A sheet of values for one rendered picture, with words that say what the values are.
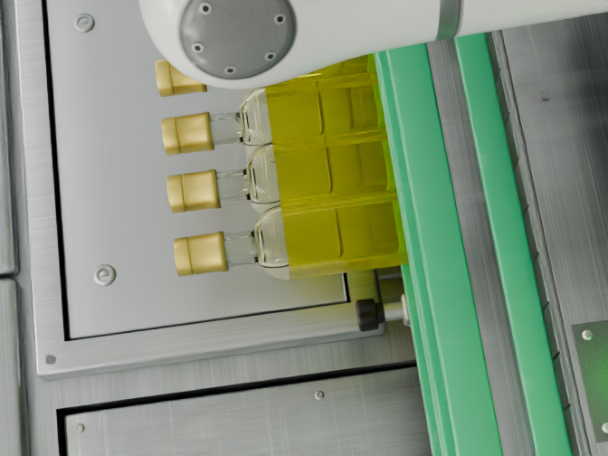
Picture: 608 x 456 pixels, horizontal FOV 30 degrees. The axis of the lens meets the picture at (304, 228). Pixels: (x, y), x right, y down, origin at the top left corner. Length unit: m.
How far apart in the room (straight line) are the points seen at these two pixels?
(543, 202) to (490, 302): 0.08
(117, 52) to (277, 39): 0.67
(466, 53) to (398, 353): 0.34
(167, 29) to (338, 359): 0.61
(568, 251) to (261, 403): 0.40
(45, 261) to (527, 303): 0.51
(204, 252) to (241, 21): 0.45
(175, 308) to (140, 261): 0.06
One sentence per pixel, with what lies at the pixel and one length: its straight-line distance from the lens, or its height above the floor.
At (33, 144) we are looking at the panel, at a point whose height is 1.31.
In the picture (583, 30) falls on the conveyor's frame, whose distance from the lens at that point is 0.92.
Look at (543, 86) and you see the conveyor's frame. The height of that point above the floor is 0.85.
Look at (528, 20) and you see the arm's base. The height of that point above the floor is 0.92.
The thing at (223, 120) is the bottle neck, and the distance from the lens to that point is 1.03.
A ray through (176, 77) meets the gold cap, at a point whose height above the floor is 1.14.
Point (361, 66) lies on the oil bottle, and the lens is 1.03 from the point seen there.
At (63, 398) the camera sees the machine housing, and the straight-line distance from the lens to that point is 1.15.
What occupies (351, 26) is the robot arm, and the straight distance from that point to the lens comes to 0.57.
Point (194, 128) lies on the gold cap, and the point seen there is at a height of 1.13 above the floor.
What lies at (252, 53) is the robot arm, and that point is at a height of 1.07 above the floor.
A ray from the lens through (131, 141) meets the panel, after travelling 1.18.
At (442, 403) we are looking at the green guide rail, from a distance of 0.90.
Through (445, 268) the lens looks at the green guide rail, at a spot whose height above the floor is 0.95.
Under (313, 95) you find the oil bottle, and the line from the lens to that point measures 1.02.
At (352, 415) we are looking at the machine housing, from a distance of 1.12.
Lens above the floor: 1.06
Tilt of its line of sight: 1 degrees down
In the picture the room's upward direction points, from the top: 98 degrees counter-clockwise
